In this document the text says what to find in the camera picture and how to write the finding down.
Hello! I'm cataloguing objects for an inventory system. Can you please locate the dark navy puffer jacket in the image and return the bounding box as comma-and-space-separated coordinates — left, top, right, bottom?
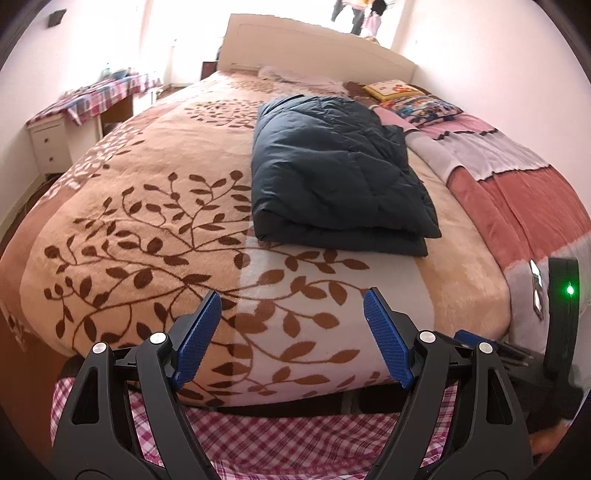
250, 95, 442, 257

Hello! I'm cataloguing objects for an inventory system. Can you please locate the yellow patterned pillow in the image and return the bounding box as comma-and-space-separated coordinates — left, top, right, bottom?
363, 79, 423, 102

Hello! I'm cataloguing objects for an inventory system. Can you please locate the beige brown leaf-pattern blanket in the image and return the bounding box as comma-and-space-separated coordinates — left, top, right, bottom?
1, 73, 510, 407

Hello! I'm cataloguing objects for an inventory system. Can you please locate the colourful cartoon pillow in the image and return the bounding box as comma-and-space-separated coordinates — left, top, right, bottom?
380, 95, 463, 127

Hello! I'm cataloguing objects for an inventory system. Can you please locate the white bedside drawer cabinet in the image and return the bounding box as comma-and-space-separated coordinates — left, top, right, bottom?
28, 114, 102, 176

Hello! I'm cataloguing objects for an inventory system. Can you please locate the pink plaid shirt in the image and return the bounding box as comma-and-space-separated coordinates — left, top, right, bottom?
50, 377, 457, 479

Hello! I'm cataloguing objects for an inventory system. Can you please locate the person's right hand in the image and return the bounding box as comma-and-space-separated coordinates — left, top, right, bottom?
529, 421, 571, 462

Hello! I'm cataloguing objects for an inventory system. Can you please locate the cream wooden headboard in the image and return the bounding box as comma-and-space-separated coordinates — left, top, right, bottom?
217, 14, 417, 84

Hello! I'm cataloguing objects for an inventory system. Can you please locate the pink striped folded blanket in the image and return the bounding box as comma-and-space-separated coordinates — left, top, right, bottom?
345, 82, 590, 351

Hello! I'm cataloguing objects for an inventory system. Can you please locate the red plaid tablecloth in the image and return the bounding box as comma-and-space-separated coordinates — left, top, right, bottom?
26, 74, 162, 126

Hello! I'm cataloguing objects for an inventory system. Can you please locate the light pink crumpled cloth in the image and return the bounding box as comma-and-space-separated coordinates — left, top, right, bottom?
257, 66, 348, 96

